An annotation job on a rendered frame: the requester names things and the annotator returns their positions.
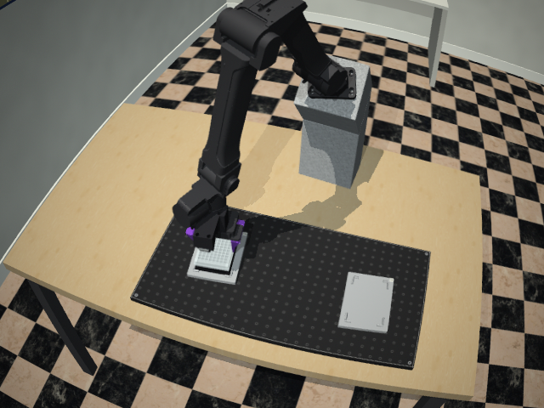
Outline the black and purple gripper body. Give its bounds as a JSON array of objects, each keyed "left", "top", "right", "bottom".
[{"left": 190, "top": 204, "right": 243, "bottom": 241}]

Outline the white well plate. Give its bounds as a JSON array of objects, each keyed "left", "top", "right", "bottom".
[{"left": 194, "top": 238, "right": 234, "bottom": 271}]

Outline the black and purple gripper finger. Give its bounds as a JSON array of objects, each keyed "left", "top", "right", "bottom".
[
  {"left": 186, "top": 227, "right": 195, "bottom": 240},
  {"left": 231, "top": 219, "right": 245, "bottom": 252}
]

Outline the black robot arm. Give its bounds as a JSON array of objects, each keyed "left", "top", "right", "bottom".
[{"left": 173, "top": 0, "right": 356, "bottom": 252}]

